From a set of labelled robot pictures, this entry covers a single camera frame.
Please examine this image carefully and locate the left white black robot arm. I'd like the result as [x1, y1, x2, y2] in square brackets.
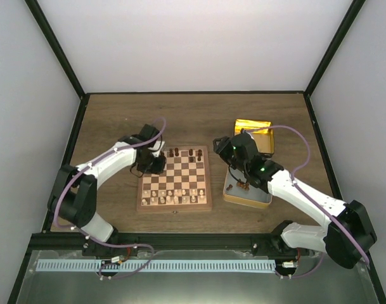
[48, 124, 166, 256]

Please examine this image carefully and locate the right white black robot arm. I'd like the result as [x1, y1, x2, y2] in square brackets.
[213, 131, 377, 269]

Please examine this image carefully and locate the row of white chess pieces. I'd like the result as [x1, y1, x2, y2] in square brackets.
[140, 189, 210, 206]

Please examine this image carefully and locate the wooden chess board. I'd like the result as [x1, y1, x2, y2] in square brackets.
[136, 146, 212, 213]

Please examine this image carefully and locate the gold tin lid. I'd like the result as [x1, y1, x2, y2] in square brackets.
[234, 118, 274, 158]

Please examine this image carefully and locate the gold tin box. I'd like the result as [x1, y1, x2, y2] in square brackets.
[222, 166, 272, 208]

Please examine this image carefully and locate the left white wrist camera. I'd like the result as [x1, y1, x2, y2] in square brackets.
[148, 139, 165, 158]

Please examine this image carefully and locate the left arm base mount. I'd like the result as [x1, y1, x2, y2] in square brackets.
[82, 234, 138, 258]

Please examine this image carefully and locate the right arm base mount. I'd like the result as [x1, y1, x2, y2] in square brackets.
[250, 233, 309, 258]

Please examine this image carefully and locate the black aluminium front rail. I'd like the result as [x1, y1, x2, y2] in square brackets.
[28, 232, 311, 252]

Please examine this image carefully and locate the light blue slotted cable duct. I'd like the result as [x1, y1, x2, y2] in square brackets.
[35, 259, 276, 273]

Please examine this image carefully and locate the black enclosure frame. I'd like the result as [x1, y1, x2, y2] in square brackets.
[7, 0, 386, 304]

